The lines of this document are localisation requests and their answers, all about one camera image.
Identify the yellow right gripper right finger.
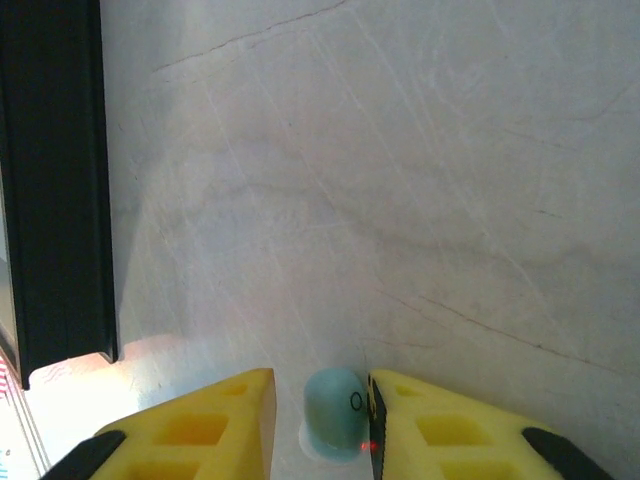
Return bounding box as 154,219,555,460
367,368,619,480

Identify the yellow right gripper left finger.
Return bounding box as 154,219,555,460
42,368,279,480

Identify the aluminium side rail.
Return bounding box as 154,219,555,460
0,379,54,480

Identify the black and white chessboard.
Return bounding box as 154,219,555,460
0,0,121,391

